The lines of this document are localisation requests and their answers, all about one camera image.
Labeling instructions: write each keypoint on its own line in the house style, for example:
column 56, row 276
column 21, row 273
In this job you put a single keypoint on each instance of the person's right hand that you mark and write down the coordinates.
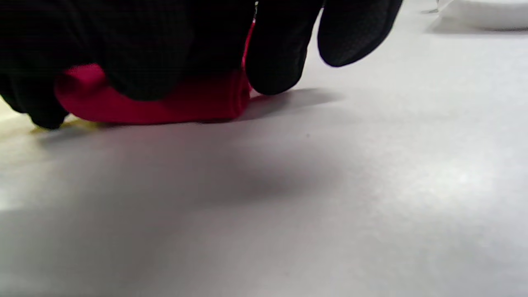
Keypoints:
column 165, row 37

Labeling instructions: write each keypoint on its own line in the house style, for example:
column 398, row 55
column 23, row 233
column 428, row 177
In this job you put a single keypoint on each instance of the person's left hand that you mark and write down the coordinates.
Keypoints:
column 37, row 107

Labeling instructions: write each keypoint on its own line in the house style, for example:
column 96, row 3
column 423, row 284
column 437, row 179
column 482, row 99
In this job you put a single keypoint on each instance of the pink sock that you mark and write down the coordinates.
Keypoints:
column 82, row 90
column 198, row 103

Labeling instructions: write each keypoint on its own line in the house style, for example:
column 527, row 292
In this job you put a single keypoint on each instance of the white sock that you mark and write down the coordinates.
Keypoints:
column 482, row 14

